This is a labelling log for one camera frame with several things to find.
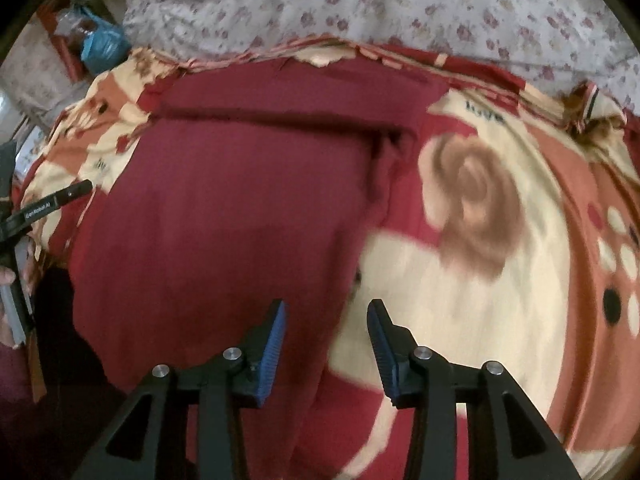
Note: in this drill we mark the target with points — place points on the red box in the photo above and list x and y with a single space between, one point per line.
57 35

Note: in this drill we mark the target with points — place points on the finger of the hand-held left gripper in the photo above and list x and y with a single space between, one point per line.
52 202

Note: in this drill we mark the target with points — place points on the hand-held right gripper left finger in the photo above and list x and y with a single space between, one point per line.
271 350

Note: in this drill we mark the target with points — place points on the maroon cloth garment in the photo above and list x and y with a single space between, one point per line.
225 210

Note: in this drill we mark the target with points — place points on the red cream floral blanket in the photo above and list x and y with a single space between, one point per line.
490 260

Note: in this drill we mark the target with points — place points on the person's left hand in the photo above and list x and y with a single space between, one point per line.
6 280

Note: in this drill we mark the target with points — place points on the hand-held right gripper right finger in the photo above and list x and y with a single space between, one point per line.
382 352

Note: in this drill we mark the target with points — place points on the white floral bed sheet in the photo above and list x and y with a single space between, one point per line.
375 0

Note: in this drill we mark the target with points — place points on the blue plastic bag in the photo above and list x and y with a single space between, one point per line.
102 40

